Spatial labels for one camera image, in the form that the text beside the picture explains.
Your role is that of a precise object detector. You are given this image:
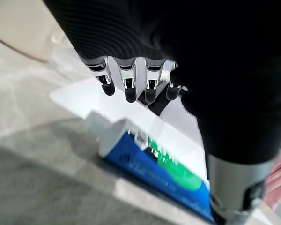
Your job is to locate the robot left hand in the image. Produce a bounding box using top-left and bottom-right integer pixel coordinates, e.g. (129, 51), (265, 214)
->
(43, 0), (281, 225)

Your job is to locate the pink towel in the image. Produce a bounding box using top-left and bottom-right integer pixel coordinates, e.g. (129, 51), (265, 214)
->
(264, 150), (281, 213)

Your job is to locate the beige sink basin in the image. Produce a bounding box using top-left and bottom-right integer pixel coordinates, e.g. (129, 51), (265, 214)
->
(0, 0), (70, 64)

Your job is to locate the blue green toothpaste tube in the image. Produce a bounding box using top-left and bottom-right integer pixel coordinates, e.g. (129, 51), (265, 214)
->
(84, 111), (216, 224)

